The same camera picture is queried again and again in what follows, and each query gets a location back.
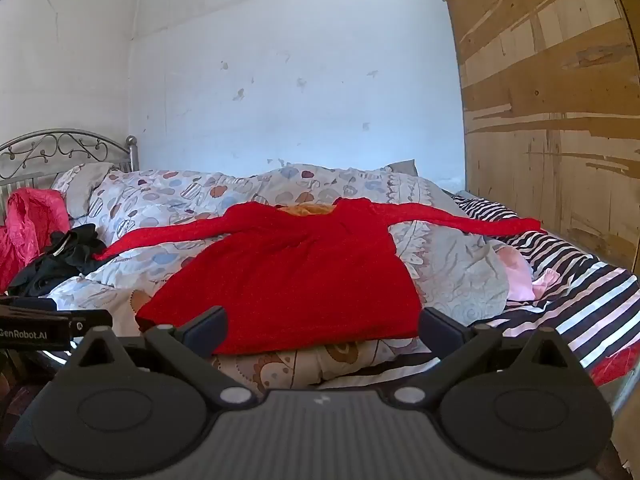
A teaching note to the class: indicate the pink jacket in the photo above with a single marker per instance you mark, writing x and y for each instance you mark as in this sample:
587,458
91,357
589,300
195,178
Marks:
30,225

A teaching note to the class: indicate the metal bed headboard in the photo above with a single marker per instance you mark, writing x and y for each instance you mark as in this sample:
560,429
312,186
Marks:
131,152

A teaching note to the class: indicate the printed duvet with circles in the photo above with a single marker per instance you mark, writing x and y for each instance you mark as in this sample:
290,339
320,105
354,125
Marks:
150,195

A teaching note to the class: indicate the black clothing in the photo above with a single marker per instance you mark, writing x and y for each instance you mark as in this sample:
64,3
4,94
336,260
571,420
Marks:
75,255

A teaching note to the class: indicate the brown wooden board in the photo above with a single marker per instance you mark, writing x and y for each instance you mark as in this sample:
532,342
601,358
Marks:
550,110

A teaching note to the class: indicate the red shiny cloth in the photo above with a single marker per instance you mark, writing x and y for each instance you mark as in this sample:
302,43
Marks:
617,362

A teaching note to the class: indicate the pink cloth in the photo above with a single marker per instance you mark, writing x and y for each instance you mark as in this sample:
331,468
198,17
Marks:
517,275

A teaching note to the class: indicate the red dress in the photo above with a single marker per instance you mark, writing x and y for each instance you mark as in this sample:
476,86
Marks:
300,280

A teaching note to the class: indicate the plain grey pillow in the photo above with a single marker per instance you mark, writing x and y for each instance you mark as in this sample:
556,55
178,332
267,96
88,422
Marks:
402,167

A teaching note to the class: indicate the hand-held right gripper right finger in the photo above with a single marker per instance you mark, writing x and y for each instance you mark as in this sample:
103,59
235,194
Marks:
441,332

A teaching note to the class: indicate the grey patterned pillow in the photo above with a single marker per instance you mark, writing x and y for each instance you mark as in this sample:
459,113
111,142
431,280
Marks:
85,190

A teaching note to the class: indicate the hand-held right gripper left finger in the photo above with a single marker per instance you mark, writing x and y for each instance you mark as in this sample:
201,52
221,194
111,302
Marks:
206,331

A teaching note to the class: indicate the striped bed sheet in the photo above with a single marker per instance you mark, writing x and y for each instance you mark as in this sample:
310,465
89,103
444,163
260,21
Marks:
575,280

